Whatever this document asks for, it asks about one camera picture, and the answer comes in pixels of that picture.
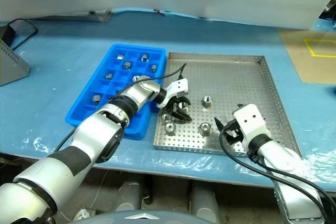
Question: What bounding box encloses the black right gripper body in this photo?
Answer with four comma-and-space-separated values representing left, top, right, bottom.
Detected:
222, 120, 246, 146

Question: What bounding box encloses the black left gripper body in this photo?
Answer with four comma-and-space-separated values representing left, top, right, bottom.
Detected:
162, 94, 188, 116

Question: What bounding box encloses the steel nut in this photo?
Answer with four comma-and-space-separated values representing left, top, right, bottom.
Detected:
164, 122, 176, 135
201, 95, 214, 108
198, 122, 212, 136

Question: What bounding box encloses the perforated steel tray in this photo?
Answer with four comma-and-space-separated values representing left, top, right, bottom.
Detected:
152, 51, 303, 158

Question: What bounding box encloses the blue plastic compartment tray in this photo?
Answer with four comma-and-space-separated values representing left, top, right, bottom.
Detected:
65, 43, 169, 141

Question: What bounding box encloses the flat grey tray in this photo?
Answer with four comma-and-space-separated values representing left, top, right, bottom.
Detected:
33, 8, 115, 23

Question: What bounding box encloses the brown cardboard sheet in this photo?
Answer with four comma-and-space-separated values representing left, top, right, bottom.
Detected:
278, 29, 336, 84

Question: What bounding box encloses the grey rounded cylinder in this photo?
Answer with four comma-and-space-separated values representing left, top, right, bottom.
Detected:
115, 180, 144, 212
189, 181, 221, 224

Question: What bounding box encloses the yellow tape square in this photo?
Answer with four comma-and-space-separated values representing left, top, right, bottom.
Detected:
303, 38, 336, 58

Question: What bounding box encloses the dark rounded shape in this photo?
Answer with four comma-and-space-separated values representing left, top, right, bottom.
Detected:
88, 209, 202, 224

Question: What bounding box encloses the dark background equipment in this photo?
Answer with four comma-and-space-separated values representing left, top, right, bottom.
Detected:
320, 0, 336, 29

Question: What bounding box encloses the black block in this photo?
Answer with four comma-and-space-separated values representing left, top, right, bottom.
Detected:
0, 26, 15, 48

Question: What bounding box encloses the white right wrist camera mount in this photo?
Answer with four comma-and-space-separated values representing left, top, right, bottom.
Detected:
233, 104, 271, 154

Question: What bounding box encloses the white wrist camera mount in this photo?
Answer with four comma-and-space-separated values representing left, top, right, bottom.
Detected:
233, 104, 271, 154
156, 78, 190, 109

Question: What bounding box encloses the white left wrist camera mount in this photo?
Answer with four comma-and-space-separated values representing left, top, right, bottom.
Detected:
156, 78, 190, 109

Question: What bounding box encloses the thin black cable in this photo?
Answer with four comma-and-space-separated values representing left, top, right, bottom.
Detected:
7, 18, 39, 50

